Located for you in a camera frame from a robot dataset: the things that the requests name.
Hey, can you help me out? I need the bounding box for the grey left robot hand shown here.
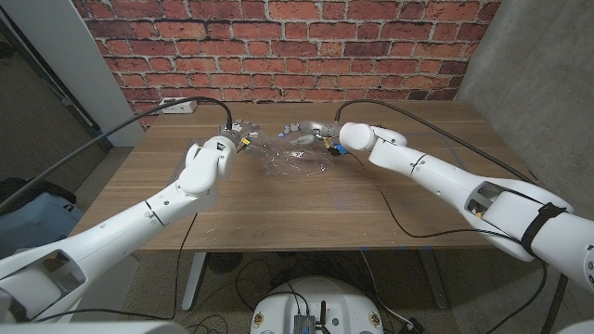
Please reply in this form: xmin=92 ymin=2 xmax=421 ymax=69
xmin=221 ymin=119 xmax=264 ymax=154

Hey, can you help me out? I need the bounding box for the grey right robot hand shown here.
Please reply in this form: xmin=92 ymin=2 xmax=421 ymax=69
xmin=278 ymin=119 xmax=348 ymax=157

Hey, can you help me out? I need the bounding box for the clear plastic wrap sheet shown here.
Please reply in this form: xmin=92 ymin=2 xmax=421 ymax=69
xmin=243 ymin=122 xmax=333 ymax=177

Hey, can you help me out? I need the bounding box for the white power strip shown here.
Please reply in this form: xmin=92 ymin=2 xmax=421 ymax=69
xmin=159 ymin=96 xmax=199 ymax=115

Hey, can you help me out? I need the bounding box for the red brick printed backdrop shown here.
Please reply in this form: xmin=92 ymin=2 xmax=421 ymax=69
xmin=71 ymin=0 xmax=502 ymax=129

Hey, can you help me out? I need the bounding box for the round black floor object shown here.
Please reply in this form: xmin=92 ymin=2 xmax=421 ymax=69
xmin=207 ymin=251 xmax=245 ymax=275

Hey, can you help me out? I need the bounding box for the white table leg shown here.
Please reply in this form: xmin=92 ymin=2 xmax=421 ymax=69
xmin=420 ymin=250 xmax=449 ymax=311
xmin=180 ymin=251 xmax=208 ymax=311

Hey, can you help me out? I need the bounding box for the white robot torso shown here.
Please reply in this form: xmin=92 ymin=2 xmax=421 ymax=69
xmin=249 ymin=276 xmax=385 ymax=334

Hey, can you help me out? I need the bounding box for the dark grey door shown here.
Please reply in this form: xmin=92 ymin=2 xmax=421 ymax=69
xmin=0 ymin=18 xmax=112 ymax=196

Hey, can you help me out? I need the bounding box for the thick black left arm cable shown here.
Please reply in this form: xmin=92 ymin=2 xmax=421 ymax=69
xmin=0 ymin=96 xmax=234 ymax=212

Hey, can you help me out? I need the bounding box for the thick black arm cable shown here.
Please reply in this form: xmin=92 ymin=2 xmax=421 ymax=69
xmin=0 ymin=96 xmax=234 ymax=212
xmin=333 ymin=98 xmax=535 ymax=185

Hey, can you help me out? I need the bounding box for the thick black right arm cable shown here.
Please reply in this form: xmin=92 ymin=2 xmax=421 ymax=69
xmin=333 ymin=98 xmax=535 ymax=185

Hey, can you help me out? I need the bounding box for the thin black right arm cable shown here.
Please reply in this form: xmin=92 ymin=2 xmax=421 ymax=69
xmin=346 ymin=151 xmax=551 ymax=334

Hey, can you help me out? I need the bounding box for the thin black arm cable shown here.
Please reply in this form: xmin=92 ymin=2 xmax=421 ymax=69
xmin=34 ymin=212 xmax=200 ymax=322
xmin=346 ymin=151 xmax=551 ymax=334

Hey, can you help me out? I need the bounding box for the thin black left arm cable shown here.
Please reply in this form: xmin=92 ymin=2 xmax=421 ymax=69
xmin=34 ymin=212 xmax=200 ymax=322

